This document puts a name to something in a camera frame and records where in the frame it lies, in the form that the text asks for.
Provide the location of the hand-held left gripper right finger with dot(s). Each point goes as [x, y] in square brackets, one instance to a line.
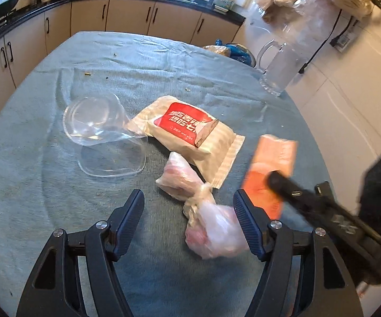
[246, 218]

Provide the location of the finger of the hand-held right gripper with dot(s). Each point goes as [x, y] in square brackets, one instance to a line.
[287, 190]

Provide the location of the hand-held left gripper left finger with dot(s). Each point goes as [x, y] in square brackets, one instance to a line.
[131, 218]

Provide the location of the pink meat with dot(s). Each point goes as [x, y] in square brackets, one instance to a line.
[216, 231]

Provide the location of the orange snack packet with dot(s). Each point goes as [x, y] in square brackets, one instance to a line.
[273, 158]

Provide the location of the blue-grey tablecloth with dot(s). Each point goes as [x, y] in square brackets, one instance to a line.
[61, 204]

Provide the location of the clear plastic bowl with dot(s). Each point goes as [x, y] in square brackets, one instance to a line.
[101, 128]

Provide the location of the white wet wipe packet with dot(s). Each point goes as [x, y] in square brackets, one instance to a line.
[183, 132]

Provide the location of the clear plastic pitcher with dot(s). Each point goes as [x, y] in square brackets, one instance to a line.
[278, 69]

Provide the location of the blue plastic bag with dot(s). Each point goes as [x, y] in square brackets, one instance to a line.
[238, 51]

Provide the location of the white blue container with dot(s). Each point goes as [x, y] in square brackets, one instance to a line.
[226, 1]

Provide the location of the beige kitchen base cabinets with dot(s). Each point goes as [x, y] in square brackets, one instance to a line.
[127, 18]

